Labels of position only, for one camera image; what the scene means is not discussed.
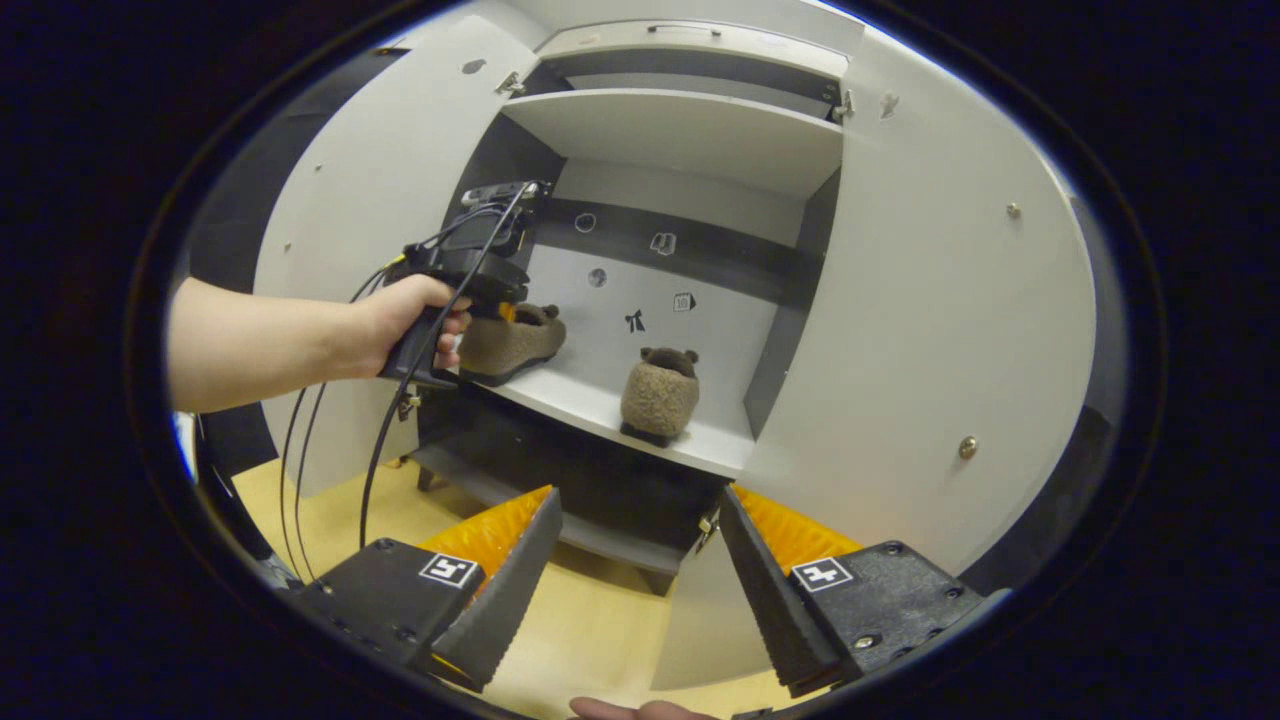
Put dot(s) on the grey shoe cabinet door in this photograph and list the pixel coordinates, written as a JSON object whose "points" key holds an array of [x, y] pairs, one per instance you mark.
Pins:
{"points": [[370, 170], [930, 300]]}

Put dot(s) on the brown fuzzy shoe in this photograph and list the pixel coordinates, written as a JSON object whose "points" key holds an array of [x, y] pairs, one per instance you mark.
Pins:
{"points": [[515, 345], [660, 400]]}

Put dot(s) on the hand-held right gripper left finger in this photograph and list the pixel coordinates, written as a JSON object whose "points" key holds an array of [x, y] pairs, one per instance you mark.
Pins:
{"points": [[510, 590]]}

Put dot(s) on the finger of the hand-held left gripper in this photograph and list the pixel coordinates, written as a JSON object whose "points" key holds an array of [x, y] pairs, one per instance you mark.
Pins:
{"points": [[507, 312]]}

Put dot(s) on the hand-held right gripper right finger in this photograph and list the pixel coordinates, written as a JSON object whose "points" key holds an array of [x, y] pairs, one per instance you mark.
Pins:
{"points": [[770, 595]]}

